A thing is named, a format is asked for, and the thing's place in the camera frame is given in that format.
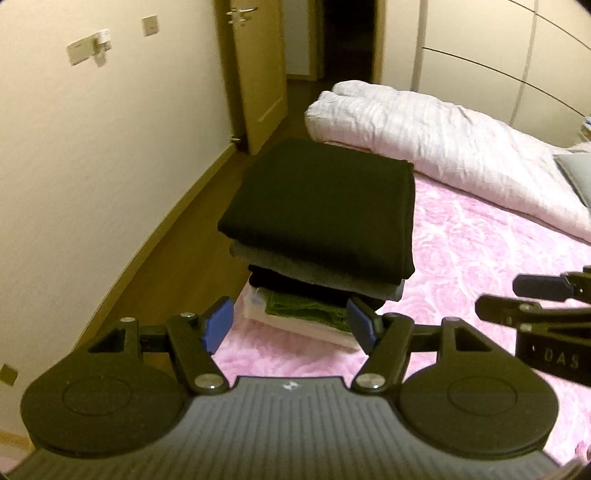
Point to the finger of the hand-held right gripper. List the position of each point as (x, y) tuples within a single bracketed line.
[(542, 286), (508, 307)]

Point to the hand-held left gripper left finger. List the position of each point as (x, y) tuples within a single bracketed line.
[(219, 321)]

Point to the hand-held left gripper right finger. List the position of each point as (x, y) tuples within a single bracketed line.
[(362, 323)]

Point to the black pants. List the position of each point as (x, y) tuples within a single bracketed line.
[(323, 207)]

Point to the green folded towel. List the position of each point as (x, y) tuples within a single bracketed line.
[(304, 311)]

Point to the white folded garment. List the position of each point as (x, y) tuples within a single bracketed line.
[(295, 330)]

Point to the black folded garment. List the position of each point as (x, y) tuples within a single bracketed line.
[(277, 282)]

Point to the pink floral blanket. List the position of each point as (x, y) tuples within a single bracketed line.
[(461, 240)]

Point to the grey folded garment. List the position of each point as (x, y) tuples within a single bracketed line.
[(286, 267)]

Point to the grey pillow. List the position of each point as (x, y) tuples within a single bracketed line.
[(579, 175)]

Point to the metal door stop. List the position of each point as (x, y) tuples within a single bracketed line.
[(236, 141)]

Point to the white striped quilt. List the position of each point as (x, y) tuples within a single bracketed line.
[(438, 134)]

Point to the wooden door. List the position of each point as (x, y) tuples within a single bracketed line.
[(258, 69)]

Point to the cream wardrobe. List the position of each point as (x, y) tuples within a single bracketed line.
[(485, 37)]

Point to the white plug adapter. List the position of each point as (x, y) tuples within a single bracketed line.
[(103, 42)]

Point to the olive wall socket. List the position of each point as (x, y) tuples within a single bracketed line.
[(8, 374)]

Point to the white wall socket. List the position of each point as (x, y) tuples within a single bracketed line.
[(82, 52)]

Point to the olive wall switch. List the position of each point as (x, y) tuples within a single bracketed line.
[(150, 26)]

